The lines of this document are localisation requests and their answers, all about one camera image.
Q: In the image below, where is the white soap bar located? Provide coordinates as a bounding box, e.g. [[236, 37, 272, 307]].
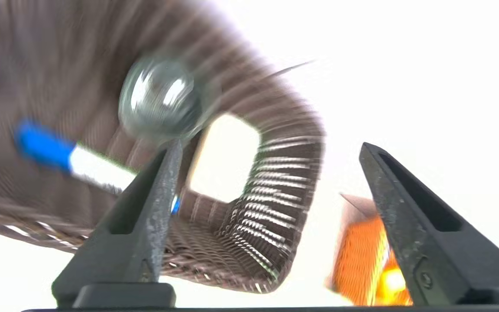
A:
[[188, 114, 261, 203]]

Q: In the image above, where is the orange wicker basket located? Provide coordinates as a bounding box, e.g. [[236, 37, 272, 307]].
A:
[[325, 193, 415, 306]]

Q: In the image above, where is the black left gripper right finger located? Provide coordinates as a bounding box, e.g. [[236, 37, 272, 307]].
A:
[[359, 142, 499, 305]]

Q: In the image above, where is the blue and white marker pen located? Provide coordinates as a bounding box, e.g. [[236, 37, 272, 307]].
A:
[[15, 120, 181, 215]]

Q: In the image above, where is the dark brown wicker basket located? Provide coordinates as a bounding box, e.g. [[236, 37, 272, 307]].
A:
[[0, 0, 326, 294]]

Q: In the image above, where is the clear glass cup with handle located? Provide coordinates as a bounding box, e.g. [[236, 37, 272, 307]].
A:
[[118, 56, 222, 141]]

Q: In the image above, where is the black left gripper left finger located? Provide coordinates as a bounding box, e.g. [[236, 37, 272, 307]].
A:
[[52, 140, 184, 307]]

